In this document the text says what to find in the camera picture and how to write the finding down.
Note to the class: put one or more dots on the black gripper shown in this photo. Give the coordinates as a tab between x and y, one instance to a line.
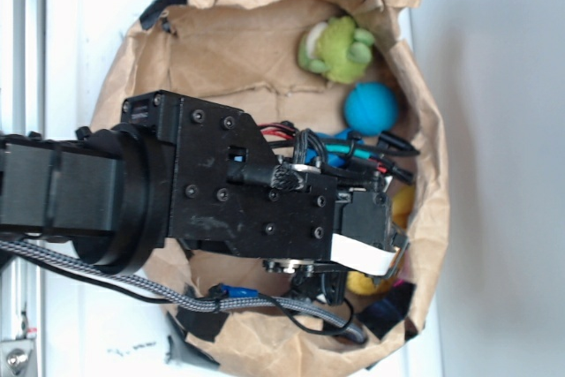
239	188

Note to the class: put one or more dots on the yellow cloth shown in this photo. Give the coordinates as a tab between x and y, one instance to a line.
362	285

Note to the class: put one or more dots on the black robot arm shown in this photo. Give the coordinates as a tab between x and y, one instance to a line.
108	192

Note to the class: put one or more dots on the blue plastic bottle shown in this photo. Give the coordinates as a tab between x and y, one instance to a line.
332	156

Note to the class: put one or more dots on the blue dimpled ball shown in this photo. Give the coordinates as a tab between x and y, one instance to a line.
371	108

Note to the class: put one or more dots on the brown paper bag bin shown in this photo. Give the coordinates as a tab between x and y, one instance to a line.
244	53

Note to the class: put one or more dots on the green plush frog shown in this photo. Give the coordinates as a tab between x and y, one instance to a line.
337	49

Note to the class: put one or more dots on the aluminium frame rail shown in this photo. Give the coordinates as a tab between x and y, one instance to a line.
22	111

